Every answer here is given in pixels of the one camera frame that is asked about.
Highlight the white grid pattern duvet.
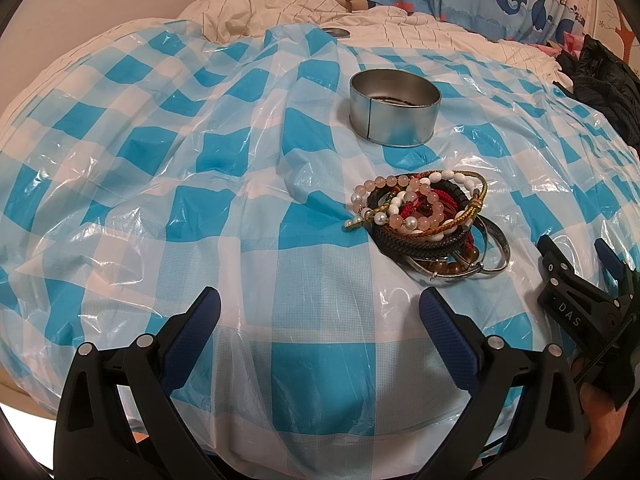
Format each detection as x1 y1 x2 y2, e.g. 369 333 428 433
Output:
179 0 570 87

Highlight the pink bead bracelet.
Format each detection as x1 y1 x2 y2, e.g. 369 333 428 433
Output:
350 174 446 232

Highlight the blue white checkered plastic sheet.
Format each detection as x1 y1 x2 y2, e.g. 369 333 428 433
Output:
1 21 639 479

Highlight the black garment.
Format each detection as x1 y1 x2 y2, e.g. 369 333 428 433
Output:
555 36 640 153

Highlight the red knotted cord bracelet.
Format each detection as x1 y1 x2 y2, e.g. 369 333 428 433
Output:
397 186 459 221

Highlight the right hand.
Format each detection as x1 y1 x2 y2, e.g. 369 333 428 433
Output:
579 382 627 472

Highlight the white bead gold cord bracelet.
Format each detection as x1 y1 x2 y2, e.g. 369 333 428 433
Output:
342 169 490 242

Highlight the silver tin lid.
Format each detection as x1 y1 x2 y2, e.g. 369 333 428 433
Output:
322 27 350 39

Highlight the pink fabric item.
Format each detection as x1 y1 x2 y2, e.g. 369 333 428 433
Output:
536 32 585 60

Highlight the black braided cord bracelet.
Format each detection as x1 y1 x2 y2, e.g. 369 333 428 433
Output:
366 181 484 259

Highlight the round silver metal tin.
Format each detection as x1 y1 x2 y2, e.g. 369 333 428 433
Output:
349 68 442 148

